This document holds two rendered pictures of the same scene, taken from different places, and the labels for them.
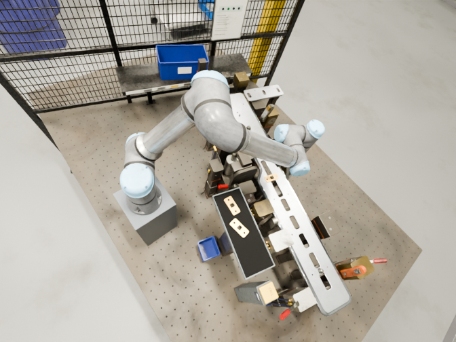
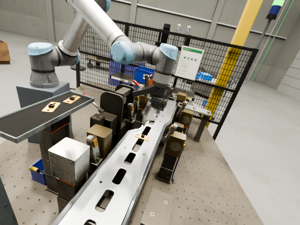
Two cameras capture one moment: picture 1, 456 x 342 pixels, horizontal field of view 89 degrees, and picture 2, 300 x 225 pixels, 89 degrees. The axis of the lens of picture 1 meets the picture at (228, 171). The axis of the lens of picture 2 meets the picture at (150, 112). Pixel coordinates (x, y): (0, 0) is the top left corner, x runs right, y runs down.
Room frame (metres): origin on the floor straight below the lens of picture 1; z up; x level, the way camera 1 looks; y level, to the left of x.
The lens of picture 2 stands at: (0.29, -0.78, 1.49)
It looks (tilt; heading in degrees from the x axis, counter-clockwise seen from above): 27 degrees down; 52
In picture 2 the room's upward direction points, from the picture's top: 12 degrees clockwise
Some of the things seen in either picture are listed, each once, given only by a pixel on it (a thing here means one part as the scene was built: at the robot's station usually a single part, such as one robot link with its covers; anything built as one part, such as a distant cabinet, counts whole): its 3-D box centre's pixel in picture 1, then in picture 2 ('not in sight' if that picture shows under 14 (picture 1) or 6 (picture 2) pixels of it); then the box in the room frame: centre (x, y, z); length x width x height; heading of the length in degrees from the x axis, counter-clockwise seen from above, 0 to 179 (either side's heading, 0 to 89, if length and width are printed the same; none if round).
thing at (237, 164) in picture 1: (231, 176); (116, 125); (0.63, -0.03, 0.95); 0.18 x 0.13 x 0.49; 41
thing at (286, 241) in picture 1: (264, 248); (69, 186); (0.32, -0.33, 0.90); 0.13 x 0.08 x 0.41; 131
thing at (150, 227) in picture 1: (150, 212); (48, 112); (0.28, 0.30, 0.90); 0.20 x 0.20 x 0.40; 57
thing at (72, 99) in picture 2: (232, 205); (72, 98); (0.38, -0.07, 1.17); 0.08 x 0.04 x 0.01; 51
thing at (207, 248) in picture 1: (207, 249); (46, 169); (0.24, -0.05, 0.75); 0.11 x 0.10 x 0.09; 41
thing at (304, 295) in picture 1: (286, 299); not in sight; (0.13, -0.50, 0.88); 0.12 x 0.07 x 0.36; 131
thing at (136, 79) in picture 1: (188, 71); (152, 85); (1.24, 0.49, 1.02); 0.90 x 0.22 x 0.03; 131
